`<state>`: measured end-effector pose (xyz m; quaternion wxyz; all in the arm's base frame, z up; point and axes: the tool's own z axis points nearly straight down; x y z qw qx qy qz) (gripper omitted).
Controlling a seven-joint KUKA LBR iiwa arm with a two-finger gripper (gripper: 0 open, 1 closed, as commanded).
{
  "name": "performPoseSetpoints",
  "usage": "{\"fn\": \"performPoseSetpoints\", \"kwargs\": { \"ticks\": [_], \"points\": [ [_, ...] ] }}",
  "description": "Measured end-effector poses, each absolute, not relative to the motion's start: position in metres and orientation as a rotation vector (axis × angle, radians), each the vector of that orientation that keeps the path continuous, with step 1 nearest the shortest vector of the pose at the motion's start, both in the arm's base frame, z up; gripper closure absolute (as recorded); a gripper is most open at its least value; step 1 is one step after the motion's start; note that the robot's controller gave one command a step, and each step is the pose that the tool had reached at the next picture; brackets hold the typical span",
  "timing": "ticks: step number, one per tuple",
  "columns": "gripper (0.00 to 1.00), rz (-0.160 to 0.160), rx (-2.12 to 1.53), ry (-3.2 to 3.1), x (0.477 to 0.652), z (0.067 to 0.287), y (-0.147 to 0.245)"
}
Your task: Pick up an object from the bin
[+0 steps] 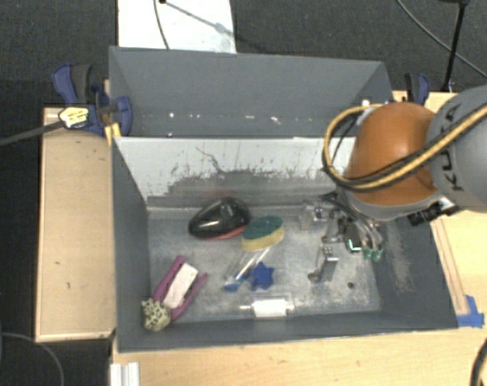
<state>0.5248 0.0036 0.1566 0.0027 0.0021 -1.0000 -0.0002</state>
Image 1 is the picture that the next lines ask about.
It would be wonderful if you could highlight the grey metal bin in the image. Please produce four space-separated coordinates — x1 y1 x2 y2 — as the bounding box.
108 45 460 354

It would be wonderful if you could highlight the purple and white hand tool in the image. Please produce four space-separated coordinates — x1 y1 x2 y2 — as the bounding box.
151 254 210 322

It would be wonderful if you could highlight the pale wood flat board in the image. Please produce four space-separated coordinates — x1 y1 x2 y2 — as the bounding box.
34 105 118 343

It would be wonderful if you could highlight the spotted cream toy animal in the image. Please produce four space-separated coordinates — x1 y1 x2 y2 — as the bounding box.
141 297 173 333

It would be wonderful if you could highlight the blue star-shaped toy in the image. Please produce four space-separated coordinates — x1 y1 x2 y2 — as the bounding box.
248 261 276 294

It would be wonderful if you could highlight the clear pen with blue tip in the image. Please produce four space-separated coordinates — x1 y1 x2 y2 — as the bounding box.
222 246 275 293

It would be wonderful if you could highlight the black and red computer mouse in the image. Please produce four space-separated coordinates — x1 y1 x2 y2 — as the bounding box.
187 196 253 242

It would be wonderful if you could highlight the black cylinder on white bracket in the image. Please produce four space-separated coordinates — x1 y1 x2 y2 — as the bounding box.
407 197 458 228

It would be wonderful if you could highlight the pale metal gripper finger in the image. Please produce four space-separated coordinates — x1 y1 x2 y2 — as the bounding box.
301 200 326 232
306 244 341 285

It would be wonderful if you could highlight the green and yellow sponge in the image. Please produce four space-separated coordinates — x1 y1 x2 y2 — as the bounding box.
240 214 286 253

